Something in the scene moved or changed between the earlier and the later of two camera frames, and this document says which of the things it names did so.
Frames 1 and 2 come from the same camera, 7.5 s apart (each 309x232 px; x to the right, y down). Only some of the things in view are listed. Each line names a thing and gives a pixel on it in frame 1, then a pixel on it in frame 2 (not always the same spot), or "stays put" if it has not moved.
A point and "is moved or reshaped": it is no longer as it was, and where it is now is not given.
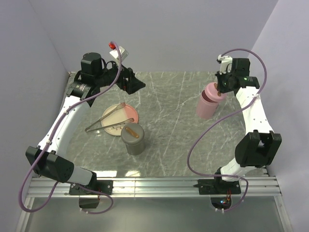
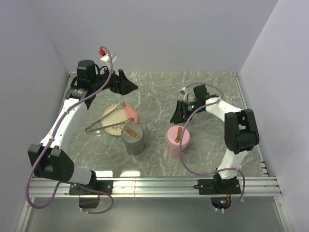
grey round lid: [132, 134] stays put
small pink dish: [211, 93] to [174, 137]
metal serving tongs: [129, 120] stays put
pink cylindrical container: [205, 108] is moved or reshaped
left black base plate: [105, 186] stays put
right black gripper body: [223, 81] to [191, 108]
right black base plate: [216, 186] stays put
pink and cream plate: [125, 113] stays put
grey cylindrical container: [135, 149] stays put
